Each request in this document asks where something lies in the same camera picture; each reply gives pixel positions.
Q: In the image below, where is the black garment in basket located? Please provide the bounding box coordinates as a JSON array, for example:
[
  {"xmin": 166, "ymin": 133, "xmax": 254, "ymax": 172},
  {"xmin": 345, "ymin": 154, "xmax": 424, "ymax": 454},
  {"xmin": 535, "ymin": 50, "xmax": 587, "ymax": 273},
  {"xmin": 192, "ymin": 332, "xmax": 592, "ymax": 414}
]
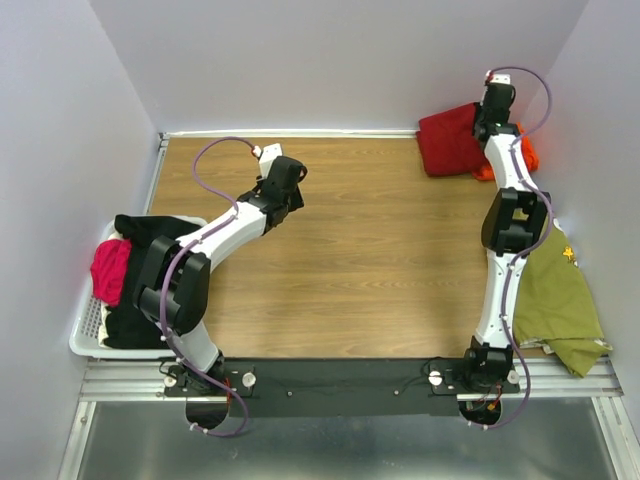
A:
[{"xmin": 103, "ymin": 214, "xmax": 200, "ymax": 350}]

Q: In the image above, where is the pink garment in basket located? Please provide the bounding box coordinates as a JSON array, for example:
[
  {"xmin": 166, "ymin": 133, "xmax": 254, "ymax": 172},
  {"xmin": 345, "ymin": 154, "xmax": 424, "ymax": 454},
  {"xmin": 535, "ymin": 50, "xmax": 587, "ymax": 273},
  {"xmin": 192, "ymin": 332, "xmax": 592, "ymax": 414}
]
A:
[{"xmin": 90, "ymin": 239, "xmax": 132, "ymax": 307}]

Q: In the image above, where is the dark red t shirt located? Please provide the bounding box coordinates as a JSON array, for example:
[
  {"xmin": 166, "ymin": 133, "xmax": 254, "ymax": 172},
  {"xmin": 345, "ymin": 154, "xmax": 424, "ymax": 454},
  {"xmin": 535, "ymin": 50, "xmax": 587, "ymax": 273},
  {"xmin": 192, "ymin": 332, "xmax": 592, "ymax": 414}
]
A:
[{"xmin": 416, "ymin": 102, "xmax": 494, "ymax": 181}]

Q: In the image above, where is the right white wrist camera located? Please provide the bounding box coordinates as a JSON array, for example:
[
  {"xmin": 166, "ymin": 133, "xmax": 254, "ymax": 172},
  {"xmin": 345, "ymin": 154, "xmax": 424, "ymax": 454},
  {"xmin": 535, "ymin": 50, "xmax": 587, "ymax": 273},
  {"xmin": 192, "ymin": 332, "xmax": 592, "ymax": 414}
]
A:
[{"xmin": 485, "ymin": 71, "xmax": 511, "ymax": 86}]

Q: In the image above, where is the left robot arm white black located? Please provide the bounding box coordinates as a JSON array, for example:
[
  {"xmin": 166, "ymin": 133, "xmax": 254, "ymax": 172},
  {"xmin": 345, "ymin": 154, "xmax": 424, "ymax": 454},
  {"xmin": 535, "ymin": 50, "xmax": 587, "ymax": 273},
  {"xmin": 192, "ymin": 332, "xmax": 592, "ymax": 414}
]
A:
[{"xmin": 133, "ymin": 154, "xmax": 307, "ymax": 395}]

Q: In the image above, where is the folded orange t shirt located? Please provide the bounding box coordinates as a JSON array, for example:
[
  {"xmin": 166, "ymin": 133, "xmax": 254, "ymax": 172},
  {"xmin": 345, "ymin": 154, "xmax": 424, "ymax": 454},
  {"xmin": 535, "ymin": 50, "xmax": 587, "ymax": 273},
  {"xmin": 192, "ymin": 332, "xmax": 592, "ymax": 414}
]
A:
[{"xmin": 471, "ymin": 123, "xmax": 539, "ymax": 187}]

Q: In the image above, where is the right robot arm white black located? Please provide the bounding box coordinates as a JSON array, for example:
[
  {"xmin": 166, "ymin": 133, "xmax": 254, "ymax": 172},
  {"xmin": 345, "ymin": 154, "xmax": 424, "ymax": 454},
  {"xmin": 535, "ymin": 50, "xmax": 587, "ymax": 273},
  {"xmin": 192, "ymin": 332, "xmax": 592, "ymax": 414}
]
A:
[{"xmin": 459, "ymin": 74, "xmax": 549, "ymax": 392}]

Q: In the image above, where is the olive green t shirt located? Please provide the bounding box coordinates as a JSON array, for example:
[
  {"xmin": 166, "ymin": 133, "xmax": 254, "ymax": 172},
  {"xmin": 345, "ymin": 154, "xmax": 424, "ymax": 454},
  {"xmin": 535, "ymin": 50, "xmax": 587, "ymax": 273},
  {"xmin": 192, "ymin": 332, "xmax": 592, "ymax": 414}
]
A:
[{"xmin": 513, "ymin": 223, "xmax": 612, "ymax": 378}]

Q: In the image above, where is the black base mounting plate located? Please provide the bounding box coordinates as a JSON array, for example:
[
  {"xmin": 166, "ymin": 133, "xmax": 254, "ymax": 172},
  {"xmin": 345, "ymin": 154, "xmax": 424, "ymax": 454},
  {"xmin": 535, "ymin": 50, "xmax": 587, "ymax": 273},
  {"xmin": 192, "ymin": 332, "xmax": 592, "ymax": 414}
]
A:
[{"xmin": 164, "ymin": 357, "xmax": 520, "ymax": 419}]

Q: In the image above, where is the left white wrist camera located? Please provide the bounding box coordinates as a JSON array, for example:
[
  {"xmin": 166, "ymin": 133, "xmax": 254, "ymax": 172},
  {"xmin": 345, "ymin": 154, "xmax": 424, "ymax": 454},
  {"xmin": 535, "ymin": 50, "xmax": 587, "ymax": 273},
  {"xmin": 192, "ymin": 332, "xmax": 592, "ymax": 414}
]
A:
[{"xmin": 252, "ymin": 143, "xmax": 283, "ymax": 178}]

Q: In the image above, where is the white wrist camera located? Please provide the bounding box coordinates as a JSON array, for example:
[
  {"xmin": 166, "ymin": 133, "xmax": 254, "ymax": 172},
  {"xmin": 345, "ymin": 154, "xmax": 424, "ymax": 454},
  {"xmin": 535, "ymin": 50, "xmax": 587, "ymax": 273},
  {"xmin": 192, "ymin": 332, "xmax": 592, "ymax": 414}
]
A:
[
  {"xmin": 485, "ymin": 71, "xmax": 511, "ymax": 86},
  {"xmin": 252, "ymin": 143, "xmax": 283, "ymax": 178}
]

